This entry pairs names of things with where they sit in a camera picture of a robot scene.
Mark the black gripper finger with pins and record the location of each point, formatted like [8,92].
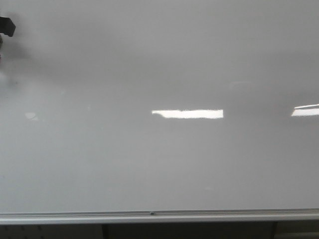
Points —
[7,27]

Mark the white whiteboard with aluminium frame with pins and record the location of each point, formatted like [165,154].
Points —
[141,111]

